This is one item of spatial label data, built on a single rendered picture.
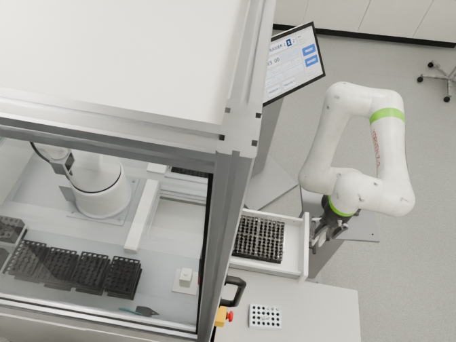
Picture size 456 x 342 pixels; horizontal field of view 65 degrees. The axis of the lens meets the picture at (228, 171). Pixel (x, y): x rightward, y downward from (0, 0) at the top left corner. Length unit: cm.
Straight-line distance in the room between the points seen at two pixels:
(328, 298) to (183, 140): 138
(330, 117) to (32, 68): 113
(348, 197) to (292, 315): 66
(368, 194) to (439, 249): 195
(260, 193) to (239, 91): 229
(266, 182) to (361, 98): 148
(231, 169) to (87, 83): 21
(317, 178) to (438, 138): 227
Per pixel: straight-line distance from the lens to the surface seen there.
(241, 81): 43
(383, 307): 264
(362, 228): 185
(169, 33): 54
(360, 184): 112
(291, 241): 164
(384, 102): 143
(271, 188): 273
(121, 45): 52
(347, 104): 141
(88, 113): 41
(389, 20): 445
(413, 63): 450
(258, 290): 161
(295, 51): 207
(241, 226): 155
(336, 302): 168
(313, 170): 159
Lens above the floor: 227
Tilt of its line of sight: 54 degrees down
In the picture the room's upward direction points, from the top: 9 degrees clockwise
